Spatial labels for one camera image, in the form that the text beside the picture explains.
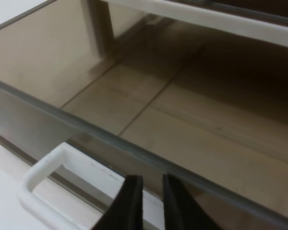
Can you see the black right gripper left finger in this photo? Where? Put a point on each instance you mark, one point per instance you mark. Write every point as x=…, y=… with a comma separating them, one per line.
x=126, y=210

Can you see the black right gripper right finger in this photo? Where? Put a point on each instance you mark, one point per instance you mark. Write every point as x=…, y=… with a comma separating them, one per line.
x=181, y=211

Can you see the smoky drawer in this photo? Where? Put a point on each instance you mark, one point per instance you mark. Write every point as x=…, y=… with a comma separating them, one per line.
x=91, y=92

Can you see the white plastic drawer cabinet frame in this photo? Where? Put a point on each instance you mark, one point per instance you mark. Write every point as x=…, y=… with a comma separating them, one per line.
x=237, y=25

